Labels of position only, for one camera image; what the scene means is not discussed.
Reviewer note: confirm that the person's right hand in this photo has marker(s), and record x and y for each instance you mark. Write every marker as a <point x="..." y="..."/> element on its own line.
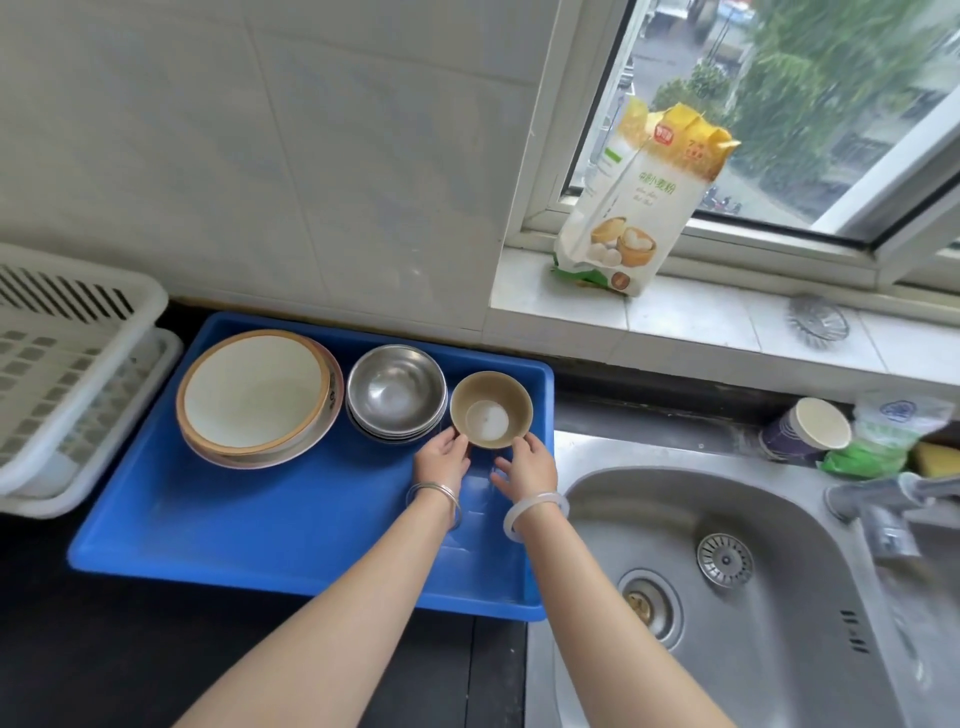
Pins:
<point x="531" y="471"/>

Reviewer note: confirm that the person's left hand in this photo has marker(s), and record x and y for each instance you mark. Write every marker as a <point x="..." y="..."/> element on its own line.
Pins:
<point x="439" y="466"/>

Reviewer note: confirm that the person's right thumb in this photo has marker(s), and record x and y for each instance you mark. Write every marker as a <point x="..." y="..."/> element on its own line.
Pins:
<point x="502" y="474"/>

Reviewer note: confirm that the person's left thumb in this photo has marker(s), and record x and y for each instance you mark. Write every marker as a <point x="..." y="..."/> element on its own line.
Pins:
<point x="462" y="448"/>

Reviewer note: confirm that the small tan bowl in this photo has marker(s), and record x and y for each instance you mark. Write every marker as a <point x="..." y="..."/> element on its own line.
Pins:
<point x="491" y="409"/>

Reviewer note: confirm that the person's left forearm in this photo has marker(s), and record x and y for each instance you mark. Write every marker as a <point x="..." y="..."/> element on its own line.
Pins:
<point x="330" y="615"/>

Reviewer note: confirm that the person's right forearm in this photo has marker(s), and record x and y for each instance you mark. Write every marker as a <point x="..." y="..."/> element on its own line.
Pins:
<point x="600" y="622"/>

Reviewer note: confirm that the white jade bangle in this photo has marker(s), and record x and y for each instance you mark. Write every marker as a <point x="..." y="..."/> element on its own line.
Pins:
<point x="536" y="501"/>

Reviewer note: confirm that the stainless steel bowl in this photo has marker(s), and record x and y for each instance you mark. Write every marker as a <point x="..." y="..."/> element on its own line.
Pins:
<point x="390" y="436"/>
<point x="395" y="388"/>

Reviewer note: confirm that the pink-rimmed plate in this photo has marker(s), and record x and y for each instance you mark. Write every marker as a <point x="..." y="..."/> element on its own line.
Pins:
<point x="330" y="420"/>

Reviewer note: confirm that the blue plastic tray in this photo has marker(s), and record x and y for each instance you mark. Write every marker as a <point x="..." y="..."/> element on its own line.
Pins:
<point x="262" y="525"/>

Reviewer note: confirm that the large white brown-rimmed bowl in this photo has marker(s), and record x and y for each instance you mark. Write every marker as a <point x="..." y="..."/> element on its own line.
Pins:
<point x="255" y="390"/>

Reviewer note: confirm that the round sink drain plug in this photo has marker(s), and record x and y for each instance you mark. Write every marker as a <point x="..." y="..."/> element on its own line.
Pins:
<point x="724" y="559"/>

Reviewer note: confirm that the purple paper cup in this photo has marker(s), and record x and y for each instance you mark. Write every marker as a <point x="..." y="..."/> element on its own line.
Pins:
<point x="795" y="435"/>

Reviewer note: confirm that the white and yellow flour bag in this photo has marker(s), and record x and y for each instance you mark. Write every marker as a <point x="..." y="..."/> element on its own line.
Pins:
<point x="637" y="202"/>

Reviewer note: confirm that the stainless steel sink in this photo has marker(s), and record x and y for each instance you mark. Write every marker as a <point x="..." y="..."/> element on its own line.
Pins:
<point x="772" y="645"/>

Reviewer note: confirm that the metal sink strainer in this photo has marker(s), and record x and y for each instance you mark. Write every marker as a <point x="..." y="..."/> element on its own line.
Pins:
<point x="817" y="321"/>

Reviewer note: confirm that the chrome faucet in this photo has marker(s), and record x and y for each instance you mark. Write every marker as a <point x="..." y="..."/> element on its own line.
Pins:
<point x="885" y="510"/>

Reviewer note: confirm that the green and white plastic bag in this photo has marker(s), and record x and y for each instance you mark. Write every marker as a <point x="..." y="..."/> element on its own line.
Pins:
<point x="885" y="435"/>

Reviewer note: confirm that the white plastic dish rack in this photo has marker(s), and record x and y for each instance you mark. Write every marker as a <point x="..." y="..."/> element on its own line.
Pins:
<point x="67" y="360"/>

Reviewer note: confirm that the yellow sponge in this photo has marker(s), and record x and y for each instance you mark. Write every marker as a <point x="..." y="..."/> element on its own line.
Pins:
<point x="937" y="457"/>

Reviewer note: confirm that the white window frame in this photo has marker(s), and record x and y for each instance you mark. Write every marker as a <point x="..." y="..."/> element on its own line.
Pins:
<point x="712" y="232"/>

